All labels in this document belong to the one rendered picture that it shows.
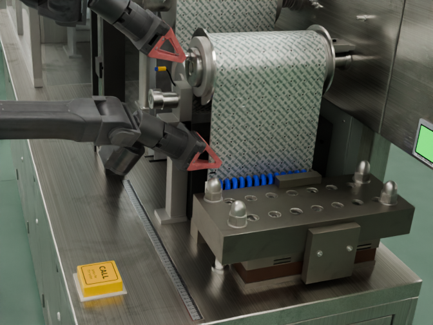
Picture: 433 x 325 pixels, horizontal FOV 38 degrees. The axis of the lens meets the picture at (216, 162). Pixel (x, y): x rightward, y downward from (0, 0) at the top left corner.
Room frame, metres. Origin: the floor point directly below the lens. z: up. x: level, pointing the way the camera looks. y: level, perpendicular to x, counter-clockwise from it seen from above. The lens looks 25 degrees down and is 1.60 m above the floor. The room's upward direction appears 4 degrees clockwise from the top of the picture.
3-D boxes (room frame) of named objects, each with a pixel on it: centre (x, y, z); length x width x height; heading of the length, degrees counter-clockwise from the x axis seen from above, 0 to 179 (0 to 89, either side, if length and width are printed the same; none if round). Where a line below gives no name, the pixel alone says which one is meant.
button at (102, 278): (0.93, 0.20, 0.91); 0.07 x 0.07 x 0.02; 23
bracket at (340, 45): (1.29, -0.23, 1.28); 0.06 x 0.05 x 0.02; 113
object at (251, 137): (1.16, -0.09, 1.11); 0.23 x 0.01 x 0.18; 113
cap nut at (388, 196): (1.09, -0.34, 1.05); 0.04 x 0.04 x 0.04
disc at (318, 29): (1.27, -0.19, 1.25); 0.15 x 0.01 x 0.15; 22
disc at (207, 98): (1.17, 0.04, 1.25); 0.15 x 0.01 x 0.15; 22
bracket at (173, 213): (1.19, 0.09, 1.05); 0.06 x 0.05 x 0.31; 113
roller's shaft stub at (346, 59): (1.28, -0.23, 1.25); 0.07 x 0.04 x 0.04; 113
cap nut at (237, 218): (0.96, -0.04, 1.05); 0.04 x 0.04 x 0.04
